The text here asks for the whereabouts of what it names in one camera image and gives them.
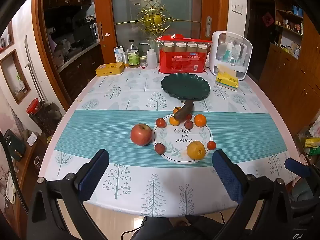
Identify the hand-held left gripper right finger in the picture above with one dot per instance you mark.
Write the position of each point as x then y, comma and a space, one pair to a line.
228, 178

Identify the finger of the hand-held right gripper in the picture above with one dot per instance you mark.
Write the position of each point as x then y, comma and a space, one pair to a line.
297, 168

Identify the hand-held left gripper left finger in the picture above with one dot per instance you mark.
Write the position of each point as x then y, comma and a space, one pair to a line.
92, 176

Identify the red cherry tomato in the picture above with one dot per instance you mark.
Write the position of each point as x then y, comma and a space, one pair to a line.
211, 145
160, 122

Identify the large yellow orange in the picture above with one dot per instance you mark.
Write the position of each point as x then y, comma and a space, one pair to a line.
195, 150

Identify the red apple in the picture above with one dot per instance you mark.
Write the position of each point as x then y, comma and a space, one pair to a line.
141, 134

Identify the small orange tangerine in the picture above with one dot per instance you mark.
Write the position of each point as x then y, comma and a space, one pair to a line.
200, 120
173, 122
176, 109

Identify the red hawthorn fruit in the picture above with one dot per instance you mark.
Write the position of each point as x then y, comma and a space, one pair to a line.
160, 148
189, 117
188, 124

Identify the overripe dark banana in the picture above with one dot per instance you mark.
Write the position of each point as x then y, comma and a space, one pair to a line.
184, 110

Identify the dark green scalloped plate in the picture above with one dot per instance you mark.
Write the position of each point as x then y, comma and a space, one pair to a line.
185, 85

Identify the white plastic bag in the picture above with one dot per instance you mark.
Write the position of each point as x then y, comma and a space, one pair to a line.
315, 130

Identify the white round printed plate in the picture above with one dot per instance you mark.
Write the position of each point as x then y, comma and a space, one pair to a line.
182, 138

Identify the red lid storage jar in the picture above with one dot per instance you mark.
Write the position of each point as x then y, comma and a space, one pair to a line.
37, 110

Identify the wooden shelf cabinet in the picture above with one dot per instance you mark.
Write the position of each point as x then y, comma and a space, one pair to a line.
287, 80

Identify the yellow tissue pack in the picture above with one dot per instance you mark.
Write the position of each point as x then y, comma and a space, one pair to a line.
226, 81

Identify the yellow tin box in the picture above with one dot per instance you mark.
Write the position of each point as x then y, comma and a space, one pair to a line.
110, 69

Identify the kitchen counter cabinet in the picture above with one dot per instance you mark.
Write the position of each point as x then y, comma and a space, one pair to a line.
80, 62

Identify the white cosmetic storage box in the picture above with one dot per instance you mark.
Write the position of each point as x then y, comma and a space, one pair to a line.
215, 55

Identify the small clear glass jar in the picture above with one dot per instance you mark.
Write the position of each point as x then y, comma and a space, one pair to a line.
143, 62

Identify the white teal cosmetic bottle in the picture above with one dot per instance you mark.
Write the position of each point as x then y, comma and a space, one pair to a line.
228, 53

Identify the blue and white carton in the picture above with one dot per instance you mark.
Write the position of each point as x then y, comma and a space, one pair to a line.
118, 53

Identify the glass bottle with green label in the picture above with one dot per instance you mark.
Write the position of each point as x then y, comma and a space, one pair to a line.
133, 57

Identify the red paper cup package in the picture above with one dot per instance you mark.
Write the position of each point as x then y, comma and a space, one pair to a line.
182, 61

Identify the translucent cosmetic bottle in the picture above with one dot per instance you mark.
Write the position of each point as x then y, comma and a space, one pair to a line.
237, 52

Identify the white squeeze bottle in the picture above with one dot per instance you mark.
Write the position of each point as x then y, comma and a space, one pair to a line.
151, 60

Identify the brown paper cup stack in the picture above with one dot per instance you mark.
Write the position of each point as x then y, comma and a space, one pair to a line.
180, 46
202, 47
192, 46
168, 47

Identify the red paper door decoration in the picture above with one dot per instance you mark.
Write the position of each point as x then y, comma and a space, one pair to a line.
267, 19

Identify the wooden glass sliding door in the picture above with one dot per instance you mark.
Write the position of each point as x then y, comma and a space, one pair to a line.
105, 10

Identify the gold door ornament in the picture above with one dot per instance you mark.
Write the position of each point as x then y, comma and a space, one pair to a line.
157, 18

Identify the wooden wall niche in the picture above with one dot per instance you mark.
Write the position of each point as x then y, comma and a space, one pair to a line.
15, 76

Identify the white wall switch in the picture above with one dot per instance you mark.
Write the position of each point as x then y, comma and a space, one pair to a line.
237, 7

